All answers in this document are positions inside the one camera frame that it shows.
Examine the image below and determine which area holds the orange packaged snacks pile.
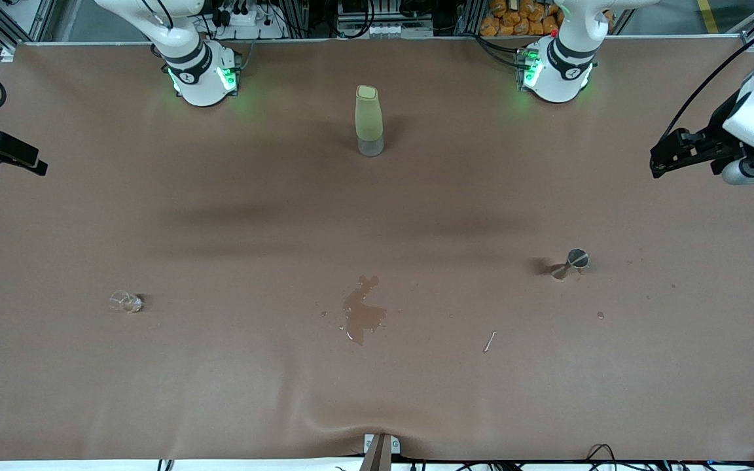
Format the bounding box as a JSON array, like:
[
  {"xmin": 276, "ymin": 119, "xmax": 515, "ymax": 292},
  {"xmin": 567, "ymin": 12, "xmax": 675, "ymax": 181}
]
[{"xmin": 480, "ymin": 0, "xmax": 564, "ymax": 37}]

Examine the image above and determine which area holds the large brown liquid puddle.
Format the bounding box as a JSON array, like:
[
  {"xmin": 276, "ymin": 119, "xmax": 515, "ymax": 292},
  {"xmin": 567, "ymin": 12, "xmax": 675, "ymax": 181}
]
[{"xmin": 343, "ymin": 275, "xmax": 388, "ymax": 346}]

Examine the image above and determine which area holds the green bottle with clear base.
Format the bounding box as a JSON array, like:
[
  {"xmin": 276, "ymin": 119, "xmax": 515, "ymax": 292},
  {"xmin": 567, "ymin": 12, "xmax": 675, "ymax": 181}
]
[{"xmin": 355, "ymin": 85, "xmax": 385, "ymax": 158}]

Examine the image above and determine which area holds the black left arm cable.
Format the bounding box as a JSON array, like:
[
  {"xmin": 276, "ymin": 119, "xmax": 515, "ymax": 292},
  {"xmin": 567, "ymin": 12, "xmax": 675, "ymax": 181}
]
[{"xmin": 662, "ymin": 7, "xmax": 754, "ymax": 141}]

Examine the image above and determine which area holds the steel double jigger measuring cup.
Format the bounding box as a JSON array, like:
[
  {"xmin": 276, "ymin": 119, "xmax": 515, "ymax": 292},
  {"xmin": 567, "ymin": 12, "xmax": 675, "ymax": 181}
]
[{"xmin": 550, "ymin": 249, "xmax": 590, "ymax": 281}]

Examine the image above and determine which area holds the brown table mat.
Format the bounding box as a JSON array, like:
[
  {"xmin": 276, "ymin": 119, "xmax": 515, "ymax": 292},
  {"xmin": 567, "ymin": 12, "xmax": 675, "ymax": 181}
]
[{"xmin": 0, "ymin": 36, "xmax": 754, "ymax": 462}]

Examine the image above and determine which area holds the small clear glass cup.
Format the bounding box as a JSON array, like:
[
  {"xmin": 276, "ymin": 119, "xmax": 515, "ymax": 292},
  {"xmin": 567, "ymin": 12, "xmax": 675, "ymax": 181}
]
[{"xmin": 109, "ymin": 290, "xmax": 144, "ymax": 314}]

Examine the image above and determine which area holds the long white power strip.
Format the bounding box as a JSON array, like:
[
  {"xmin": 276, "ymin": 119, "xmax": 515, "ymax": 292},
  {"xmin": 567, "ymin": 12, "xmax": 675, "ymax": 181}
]
[{"xmin": 336, "ymin": 22, "xmax": 435, "ymax": 39}]

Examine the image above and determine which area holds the white power strip with plugs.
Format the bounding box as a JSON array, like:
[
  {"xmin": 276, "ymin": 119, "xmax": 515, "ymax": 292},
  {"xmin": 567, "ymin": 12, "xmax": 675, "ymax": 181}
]
[{"xmin": 210, "ymin": 7, "xmax": 286, "ymax": 40}]

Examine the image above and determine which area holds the metal table edge bracket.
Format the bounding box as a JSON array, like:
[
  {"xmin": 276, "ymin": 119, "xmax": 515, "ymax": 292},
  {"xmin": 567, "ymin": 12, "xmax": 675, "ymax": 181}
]
[{"xmin": 363, "ymin": 433, "xmax": 401, "ymax": 471}]

